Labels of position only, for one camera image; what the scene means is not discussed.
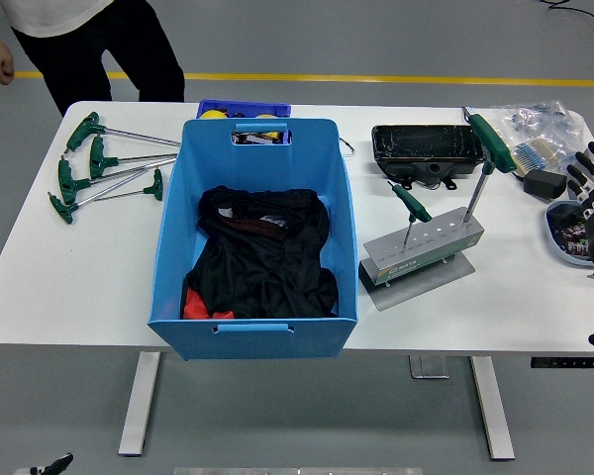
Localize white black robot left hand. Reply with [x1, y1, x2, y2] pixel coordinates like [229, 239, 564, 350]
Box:
[15, 451, 75, 475]

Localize large green T-handle hex wrench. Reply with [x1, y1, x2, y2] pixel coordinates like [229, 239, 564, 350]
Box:
[462, 106, 519, 225]

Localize grey green wrench stand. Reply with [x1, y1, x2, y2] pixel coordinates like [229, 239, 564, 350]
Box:
[358, 206, 486, 312]

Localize small green T-handle hex wrench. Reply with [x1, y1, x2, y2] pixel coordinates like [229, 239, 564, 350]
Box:
[386, 180, 434, 247]

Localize light blue bowl of components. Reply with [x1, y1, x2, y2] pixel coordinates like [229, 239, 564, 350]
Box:
[544, 199, 594, 268]

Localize black power adapter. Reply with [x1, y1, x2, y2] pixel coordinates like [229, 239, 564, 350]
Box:
[523, 169, 568, 202]

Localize white table leg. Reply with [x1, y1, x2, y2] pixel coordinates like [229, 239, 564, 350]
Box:
[117, 350, 162, 457]
[469, 354, 516, 461]

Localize person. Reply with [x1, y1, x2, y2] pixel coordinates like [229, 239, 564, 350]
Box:
[0, 0, 186, 118]

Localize clear bag of resistors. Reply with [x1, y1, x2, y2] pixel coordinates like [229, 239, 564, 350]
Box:
[489, 100, 588, 174]

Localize black table control panel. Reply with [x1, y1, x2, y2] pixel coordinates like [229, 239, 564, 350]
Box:
[530, 355, 594, 370]

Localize black plastic tray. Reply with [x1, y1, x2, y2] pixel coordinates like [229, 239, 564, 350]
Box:
[370, 123, 490, 192]

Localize red cloth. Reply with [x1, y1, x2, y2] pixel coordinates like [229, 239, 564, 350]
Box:
[183, 288, 237, 321]

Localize large light blue plastic bin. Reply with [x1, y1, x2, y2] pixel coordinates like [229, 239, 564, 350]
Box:
[147, 117, 360, 361]

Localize small dark blue bin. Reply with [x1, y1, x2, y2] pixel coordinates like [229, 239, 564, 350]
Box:
[196, 98, 293, 146]

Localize black cloth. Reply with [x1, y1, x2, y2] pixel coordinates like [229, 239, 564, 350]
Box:
[180, 185, 340, 321]

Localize short green T-handle hex wrench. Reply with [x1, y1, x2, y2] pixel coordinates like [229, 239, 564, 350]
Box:
[92, 167, 165, 203]

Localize grey metal table bracket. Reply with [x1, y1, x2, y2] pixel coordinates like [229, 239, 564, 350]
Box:
[408, 354, 450, 380]

